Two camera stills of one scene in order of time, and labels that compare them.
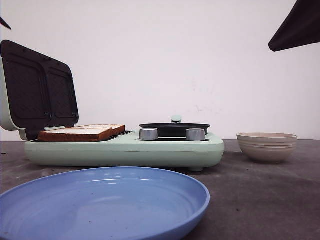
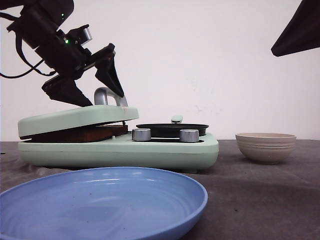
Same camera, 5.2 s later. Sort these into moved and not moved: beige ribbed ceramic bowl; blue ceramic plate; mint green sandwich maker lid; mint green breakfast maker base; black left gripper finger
Moved: black left gripper finger; mint green sandwich maker lid
Not moved: blue ceramic plate; mint green breakfast maker base; beige ribbed ceramic bowl
